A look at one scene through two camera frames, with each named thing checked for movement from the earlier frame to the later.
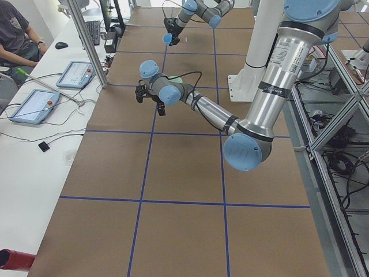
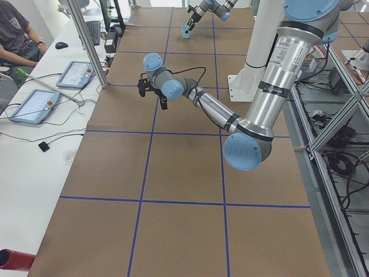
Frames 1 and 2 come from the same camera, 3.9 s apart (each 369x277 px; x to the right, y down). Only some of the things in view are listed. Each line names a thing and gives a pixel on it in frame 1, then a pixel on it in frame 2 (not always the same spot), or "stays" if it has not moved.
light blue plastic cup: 167,37 -> 184,27
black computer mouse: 60,45 stays
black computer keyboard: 94,28 stays
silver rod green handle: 23,74 stays
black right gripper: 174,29 -> 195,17
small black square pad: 44,146 stays
